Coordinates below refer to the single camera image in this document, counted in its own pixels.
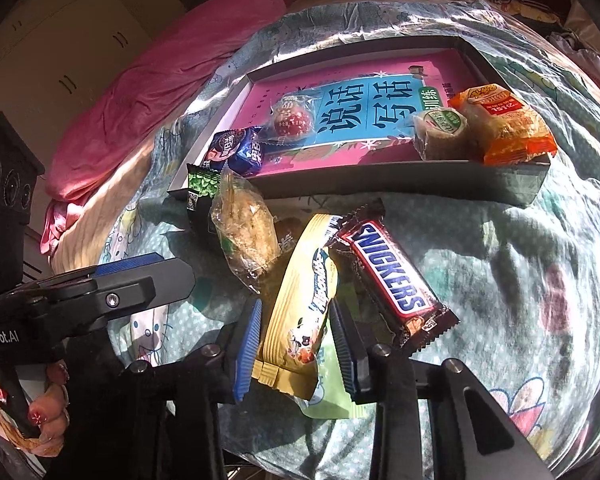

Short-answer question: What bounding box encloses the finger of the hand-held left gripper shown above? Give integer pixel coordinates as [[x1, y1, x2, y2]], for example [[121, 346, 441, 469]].
[[14, 253, 167, 294], [46, 258, 197, 337]]

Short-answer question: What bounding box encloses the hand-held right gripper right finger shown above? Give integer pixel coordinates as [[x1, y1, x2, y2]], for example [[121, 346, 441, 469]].
[[327, 299, 554, 480]]

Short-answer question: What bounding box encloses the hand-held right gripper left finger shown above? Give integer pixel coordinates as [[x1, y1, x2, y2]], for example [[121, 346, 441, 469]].
[[55, 298, 264, 480]]

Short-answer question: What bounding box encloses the light green snack packet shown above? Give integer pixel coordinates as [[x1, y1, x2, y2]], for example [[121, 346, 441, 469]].
[[299, 252, 369, 421]]

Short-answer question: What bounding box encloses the yellow snack packet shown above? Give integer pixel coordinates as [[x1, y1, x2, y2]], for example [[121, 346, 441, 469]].
[[251, 213, 344, 402]]

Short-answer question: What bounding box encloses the brown chocolate bar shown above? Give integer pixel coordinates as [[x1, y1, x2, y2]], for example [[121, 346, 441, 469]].
[[327, 199, 461, 359]]

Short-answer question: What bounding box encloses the green and black snack packet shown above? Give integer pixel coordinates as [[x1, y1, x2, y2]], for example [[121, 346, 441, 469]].
[[185, 163, 227, 234]]

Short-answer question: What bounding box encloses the clear-wrapped brown pastry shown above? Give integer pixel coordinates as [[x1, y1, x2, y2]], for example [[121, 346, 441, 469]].
[[208, 169, 281, 294]]

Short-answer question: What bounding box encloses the dark blue snack packet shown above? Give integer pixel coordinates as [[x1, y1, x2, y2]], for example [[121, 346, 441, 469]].
[[207, 126, 266, 177]]

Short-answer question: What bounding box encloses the dark shallow cardboard box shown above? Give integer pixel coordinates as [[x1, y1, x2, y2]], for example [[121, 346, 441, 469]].
[[167, 35, 552, 207]]

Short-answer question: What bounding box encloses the red round candy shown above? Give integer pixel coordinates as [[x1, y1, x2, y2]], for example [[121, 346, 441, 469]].
[[259, 90, 315, 147]]

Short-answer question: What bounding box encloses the round green-label pastry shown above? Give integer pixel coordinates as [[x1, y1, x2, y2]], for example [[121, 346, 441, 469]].
[[410, 107, 474, 162]]

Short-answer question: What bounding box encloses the orange cracker packet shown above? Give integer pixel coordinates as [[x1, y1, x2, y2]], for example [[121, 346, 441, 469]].
[[449, 83, 559, 167]]

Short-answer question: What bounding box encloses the person's left hand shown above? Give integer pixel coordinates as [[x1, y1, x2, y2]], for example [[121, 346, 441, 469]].
[[0, 361, 72, 457]]

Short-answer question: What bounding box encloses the pink blanket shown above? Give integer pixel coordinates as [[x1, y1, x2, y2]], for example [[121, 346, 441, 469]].
[[39, 0, 289, 257]]

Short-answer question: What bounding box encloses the cartoon printed blanket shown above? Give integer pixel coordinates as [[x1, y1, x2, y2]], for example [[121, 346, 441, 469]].
[[99, 0, 600, 480]]

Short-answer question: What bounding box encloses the pink and blue book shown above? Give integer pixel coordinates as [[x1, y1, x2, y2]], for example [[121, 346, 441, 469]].
[[240, 49, 487, 178]]

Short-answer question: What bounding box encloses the white clothes heap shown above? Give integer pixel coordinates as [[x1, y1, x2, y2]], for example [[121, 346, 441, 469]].
[[549, 30, 600, 83]]

